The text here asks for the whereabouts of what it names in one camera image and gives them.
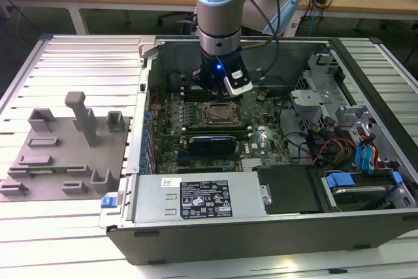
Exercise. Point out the silver finned chipset heatsink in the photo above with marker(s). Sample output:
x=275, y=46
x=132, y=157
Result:
x=250, y=164

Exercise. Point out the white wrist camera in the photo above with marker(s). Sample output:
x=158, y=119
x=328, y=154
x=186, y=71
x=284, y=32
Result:
x=240, y=88

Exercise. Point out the black expansion slot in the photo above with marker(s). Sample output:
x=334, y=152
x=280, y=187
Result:
x=202, y=161

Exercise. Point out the CPU with silver top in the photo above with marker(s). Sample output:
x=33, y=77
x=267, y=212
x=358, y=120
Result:
x=221, y=114

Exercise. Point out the green RAM stick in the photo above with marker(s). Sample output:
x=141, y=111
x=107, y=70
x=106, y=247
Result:
x=49, y=170

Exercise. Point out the black plastic air shroud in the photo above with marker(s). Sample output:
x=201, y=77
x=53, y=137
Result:
x=287, y=190

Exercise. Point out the green motherboard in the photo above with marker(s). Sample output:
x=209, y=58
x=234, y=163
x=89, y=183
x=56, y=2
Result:
x=274, y=151

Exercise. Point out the RAM slot white clips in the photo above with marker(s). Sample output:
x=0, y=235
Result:
x=189, y=94
x=215, y=130
x=189, y=87

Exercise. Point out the CPU socket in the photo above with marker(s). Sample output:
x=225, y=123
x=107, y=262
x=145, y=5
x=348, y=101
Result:
x=206, y=122

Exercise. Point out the open black PC case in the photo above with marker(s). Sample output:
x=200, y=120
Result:
x=228, y=243

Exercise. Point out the grey power supply unit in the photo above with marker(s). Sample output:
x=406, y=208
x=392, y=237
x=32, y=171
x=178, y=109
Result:
x=153, y=200

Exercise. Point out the hard disk in blue carrier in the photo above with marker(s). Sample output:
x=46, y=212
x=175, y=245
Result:
x=359, y=194

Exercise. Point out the grey parts rack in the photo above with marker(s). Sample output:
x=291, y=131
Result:
x=58, y=161

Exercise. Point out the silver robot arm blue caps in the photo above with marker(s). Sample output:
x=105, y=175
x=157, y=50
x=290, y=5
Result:
x=218, y=14

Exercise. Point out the blue expansion slot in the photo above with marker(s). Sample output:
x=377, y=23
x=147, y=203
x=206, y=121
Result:
x=183, y=153

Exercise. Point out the grey metal drive cage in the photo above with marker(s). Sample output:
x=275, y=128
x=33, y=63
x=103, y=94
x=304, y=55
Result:
x=310, y=96

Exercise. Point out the blue case latch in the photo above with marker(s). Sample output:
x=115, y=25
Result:
x=108, y=202

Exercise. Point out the round coin cell battery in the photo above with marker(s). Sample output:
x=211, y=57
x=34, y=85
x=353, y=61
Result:
x=261, y=96

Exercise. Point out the black graphics card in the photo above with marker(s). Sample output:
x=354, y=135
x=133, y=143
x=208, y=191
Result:
x=212, y=144

